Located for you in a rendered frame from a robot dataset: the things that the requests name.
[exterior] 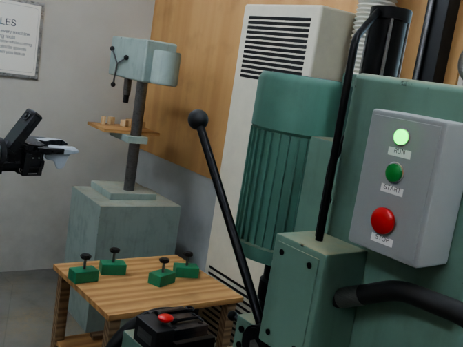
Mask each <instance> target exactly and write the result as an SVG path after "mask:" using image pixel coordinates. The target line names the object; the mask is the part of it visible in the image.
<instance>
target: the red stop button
mask: <svg viewBox="0 0 463 347"><path fill-rule="evenodd" d="M371 225H372V227H373V229H374V231H375V232H377V233H379V234H388V233H390V232H391V231H392V230H393V228H394V225H395V218H394V215H393V213H392V212H391V210H390V209H388V208H386V207H379V208H377V209H376V210H375V211H374V212H373V213H372V215H371Z"/></svg>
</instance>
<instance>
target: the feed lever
mask: <svg viewBox="0 0 463 347"><path fill-rule="evenodd" d="M187 121H188V123H189V126H190V127H191V128H192V129H195V130H197V132H198V136H199V138H200V143H201V145H202V148H203V152H204V155H205V159H206V161H207V166H208V168H209V172H210V175H211V177H212V182H213V184H214V188H215V191H216V195H217V198H218V201H219V205H220V208H221V211H222V214H223V217H224V221H225V224H226V227H227V231H228V234H229V238H230V240H231V245H232V247H233V250H234V254H235V256H236V261H237V263H238V268H239V270H240V274H241V277H242V279H243V284H244V286H245V290H246V293H247V296H248V300H249V303H250V306H251V310H252V313H253V316H254V319H255V323H256V324H254V325H251V326H248V327H247V328H246V329H245V331H244V333H243V338H242V347H271V346H269V345H267V344H266V343H265V342H263V341H261V340H260V339H259V334H260V326H261V321H262V317H263V312H262V310H261V307H260V303H259V301H258V297H257V294H256V290H255V288H254V283H253V281H252V278H251V274H250V272H249V268H248V265H247V261H246V259H245V254H244V252H243V248H242V245H241V243H240V239H239V237H238V232H237V230H236V225H235V223H234V219H233V217H232V213H231V210H230V208H229V203H228V201H227V197H226V194H225V190H224V188H223V184H222V181H221V179H220V174H219V172H218V168H217V165H216V161H215V159H214V155H213V152H212V148H211V145H210V143H209V139H208V136H207V132H206V130H205V127H206V126H207V124H208V121H209V119H208V115H207V114H206V112H204V111H203V110H201V109H195V110H193V111H192V112H190V114H189V116H188V119H187Z"/></svg>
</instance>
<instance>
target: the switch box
mask: <svg viewBox="0 0 463 347"><path fill-rule="evenodd" d="M399 128H405V129H407V130H408V131H409V133H410V141H409V143H408V144H407V145H405V146H398V145H397V144H396V143H395V141H394V138H393V137H394V133H395V132H396V130H398V129H399ZM389 146H390V147H395V148H398V149H404V150H407V151H411V157H410V160H409V159H406V158H401V157H397V156H392V155H389V154H388V150H389ZM391 162H398V163H400V164H401V165H402V166H403V167H404V177H403V179H402V181H401V182H399V183H397V184H393V183H390V182H389V181H388V180H387V178H386V175H385V170H386V168H387V166H388V164H389V163H391ZM382 183H384V184H387V185H391V186H394V187H398V188H401V189H404V191H403V194H402V197H400V196H396V195H393V194H391V193H387V192H384V191H381V190H380V189H381V185H382ZM462 192H463V123H459V122H455V121H451V120H444V119H440V118H433V117H428V116H421V115H417V114H410V113H406V112H397V111H391V110H385V109H375V110H373V113H372V117H371V124H370V128H369V135H368V138H367V146H366V149H365V153H364V160H363V164H362V171H361V174H360V181H359V185H358V192H357V196H356V203H355V207H354V210H353V217H352V221H351V228H350V232H349V241H351V242H354V243H356V244H359V245H360V246H363V247H366V248H368V249H371V250H372V251H375V252H378V253H380V254H383V255H385V256H387V257H390V258H392V259H394V260H397V261H399V262H402V263H404V264H407V265H409V266H412V267H414V268H422V267H428V266H437V265H442V264H446V263H447V260H448V256H449V251H450V248H451V242H452V238H453V232H454V229H455V223H456V220H457V215H458V211H459V208H460V202H461V198H462ZM379 207H386V208H388V209H390V210H391V212H392V213H393V215H394V218H395V225H394V228H393V230H392V231H391V232H390V233H388V234H379V233H377V232H375V231H374V229H373V227H372V225H371V215H372V213H373V212H374V211H375V210H376V209H377V208H379ZM372 232H373V233H377V234H378V235H381V236H384V237H386V238H389V239H392V240H393V244H392V248H391V247H389V246H386V245H383V244H380V243H379V242H375V241H373V240H371V234H372Z"/></svg>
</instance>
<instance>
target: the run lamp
mask: <svg viewBox="0 0 463 347"><path fill-rule="evenodd" d="M393 138H394V141H395V143H396V144H397V145H398V146H405V145H407V144H408V143H409V141H410V133H409V131H408V130H407V129H405V128H399V129H398V130H396V132H395V133H394V137H393Z"/></svg>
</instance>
